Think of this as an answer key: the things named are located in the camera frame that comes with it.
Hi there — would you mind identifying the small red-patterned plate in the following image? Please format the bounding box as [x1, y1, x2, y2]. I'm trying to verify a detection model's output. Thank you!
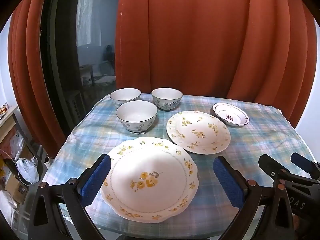
[212, 102, 250, 127]

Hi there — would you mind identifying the orange curtain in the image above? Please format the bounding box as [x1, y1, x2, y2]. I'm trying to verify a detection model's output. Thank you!
[114, 0, 317, 128]
[7, 0, 65, 159]

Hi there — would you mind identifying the wooden shelf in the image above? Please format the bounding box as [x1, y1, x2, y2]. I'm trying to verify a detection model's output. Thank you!
[0, 105, 28, 230]

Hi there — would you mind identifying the white blue-patterned bowl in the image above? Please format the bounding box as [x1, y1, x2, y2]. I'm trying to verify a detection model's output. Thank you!
[109, 88, 142, 109]
[116, 100, 158, 133]
[151, 87, 183, 111]

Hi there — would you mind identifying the plaid tablecloth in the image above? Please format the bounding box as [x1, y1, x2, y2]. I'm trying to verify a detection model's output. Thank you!
[41, 94, 320, 238]

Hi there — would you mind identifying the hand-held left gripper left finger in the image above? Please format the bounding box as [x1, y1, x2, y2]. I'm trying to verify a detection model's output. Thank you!
[27, 153, 112, 240]

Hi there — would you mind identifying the glass sliding door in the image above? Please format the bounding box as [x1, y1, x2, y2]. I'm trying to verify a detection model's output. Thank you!
[40, 0, 123, 135]

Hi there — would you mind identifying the cardboard box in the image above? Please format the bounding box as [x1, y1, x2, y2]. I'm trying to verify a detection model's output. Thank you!
[4, 172, 28, 205]

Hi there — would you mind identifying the round yellow-flower plate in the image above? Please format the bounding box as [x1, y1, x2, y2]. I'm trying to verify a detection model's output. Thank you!
[166, 110, 231, 155]

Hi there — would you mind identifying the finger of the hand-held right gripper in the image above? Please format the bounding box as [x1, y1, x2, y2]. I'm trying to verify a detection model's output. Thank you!
[258, 153, 320, 191]
[290, 152, 320, 180]

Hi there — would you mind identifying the white plastic bag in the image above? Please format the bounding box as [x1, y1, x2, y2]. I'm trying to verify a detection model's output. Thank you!
[15, 157, 40, 185]

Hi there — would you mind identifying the clear plastic bag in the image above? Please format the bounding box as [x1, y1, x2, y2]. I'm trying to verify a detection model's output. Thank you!
[9, 134, 25, 160]

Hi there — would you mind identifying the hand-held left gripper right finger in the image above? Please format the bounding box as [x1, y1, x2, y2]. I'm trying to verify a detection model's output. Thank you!
[213, 156, 297, 240]

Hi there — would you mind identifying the large scalloped yellow-flower plate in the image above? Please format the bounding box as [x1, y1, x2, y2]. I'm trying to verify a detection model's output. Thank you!
[99, 137, 200, 223]

